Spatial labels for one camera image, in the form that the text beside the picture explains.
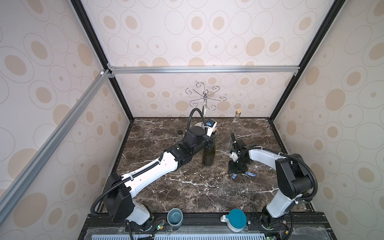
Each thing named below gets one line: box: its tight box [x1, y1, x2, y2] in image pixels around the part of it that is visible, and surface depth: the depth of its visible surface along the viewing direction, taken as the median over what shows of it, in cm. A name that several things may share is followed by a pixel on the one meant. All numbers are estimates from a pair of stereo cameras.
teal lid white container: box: [220, 209, 247, 232], surface depth 70 cm
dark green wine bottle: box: [202, 141, 216, 167], surface depth 91 cm
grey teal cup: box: [167, 208, 184, 228], surface depth 73 cm
